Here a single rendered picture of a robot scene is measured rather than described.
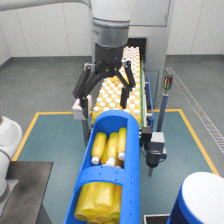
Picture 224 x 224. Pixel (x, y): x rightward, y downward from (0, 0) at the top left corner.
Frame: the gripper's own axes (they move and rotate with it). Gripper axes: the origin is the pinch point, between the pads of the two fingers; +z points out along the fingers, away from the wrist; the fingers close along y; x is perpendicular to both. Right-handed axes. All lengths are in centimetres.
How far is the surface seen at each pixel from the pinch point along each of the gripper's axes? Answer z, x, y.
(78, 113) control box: 46, -61, -12
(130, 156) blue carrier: 30.2, 0.1, -14.8
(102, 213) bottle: 41.5, 12.2, 4.9
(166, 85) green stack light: 27, -45, -77
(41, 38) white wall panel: 96, -484, -59
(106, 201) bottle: 31.9, 12.9, 4.2
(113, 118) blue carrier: 33, -31, -24
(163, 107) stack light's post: 47, -44, -81
